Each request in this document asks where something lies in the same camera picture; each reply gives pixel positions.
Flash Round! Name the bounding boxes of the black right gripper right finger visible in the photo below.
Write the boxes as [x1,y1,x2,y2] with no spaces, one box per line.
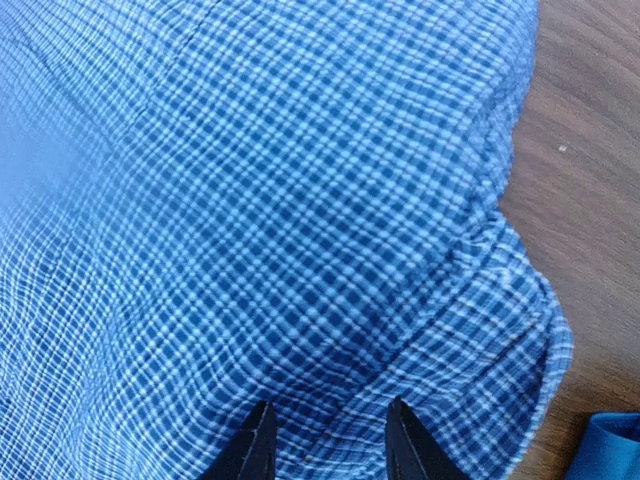
[385,396,468,480]

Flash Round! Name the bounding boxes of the folded blue garment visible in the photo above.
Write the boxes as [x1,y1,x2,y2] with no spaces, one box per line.
[565,412,639,480]

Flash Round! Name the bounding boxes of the blue checked button shirt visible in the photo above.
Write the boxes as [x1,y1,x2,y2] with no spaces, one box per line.
[1,1,573,479]

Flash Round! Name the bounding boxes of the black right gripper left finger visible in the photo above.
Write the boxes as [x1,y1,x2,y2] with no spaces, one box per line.
[199,401,277,480]

